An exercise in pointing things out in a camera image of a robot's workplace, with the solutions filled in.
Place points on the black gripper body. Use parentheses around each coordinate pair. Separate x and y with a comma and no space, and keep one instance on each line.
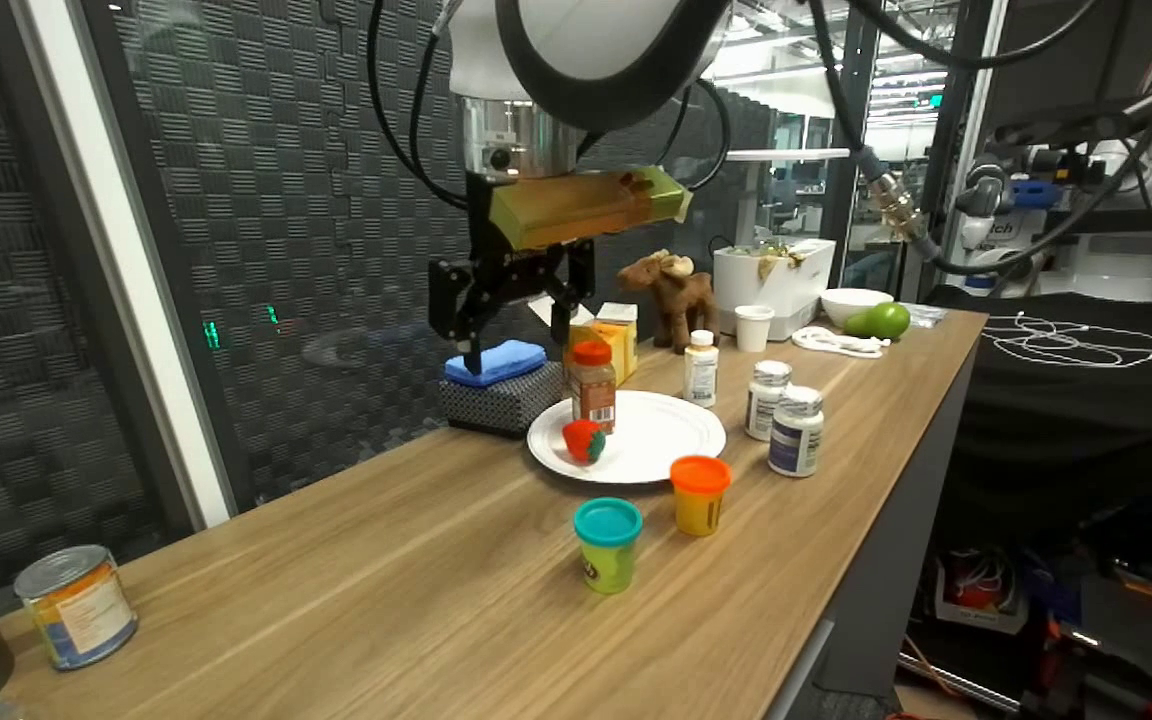
(522,280)

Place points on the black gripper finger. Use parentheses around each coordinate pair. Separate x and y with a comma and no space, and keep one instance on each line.
(580,307)
(477,346)

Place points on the spice jar orange lid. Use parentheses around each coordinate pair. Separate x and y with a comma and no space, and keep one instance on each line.
(592,386)

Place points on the yellowish green-label pill bottle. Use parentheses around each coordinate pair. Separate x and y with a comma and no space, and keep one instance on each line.
(702,370)

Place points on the white pill bottle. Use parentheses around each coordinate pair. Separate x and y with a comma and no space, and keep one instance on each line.
(798,434)
(765,394)

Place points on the yellow tub orange lid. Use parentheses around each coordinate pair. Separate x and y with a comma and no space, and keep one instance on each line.
(702,498)

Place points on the green tub teal lid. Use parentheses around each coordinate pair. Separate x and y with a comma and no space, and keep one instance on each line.
(610,546)

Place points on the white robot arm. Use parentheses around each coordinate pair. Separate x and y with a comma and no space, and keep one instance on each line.
(579,55)

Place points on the white paper plate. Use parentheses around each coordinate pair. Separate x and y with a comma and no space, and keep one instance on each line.
(659,434)

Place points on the open yellow cardboard box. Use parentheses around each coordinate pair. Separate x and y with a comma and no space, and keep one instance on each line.
(617,340)

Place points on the grey mesh block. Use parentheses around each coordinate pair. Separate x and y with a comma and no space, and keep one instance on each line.
(499,400)

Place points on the brown moose plush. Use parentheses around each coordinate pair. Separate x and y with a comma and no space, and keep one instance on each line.
(668,294)

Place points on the white paper cup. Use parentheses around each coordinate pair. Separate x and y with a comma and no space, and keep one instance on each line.
(754,326)

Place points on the white cylindrical appliance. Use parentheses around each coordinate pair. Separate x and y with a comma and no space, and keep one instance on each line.
(790,280)

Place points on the white bowl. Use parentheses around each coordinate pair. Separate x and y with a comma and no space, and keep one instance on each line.
(850,303)

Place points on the green fruit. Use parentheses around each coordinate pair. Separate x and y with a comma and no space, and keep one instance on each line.
(886,320)

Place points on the metal tin can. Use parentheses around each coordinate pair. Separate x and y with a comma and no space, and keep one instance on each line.
(80,608)

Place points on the black draped desk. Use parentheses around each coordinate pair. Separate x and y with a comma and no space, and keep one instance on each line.
(1081,424)

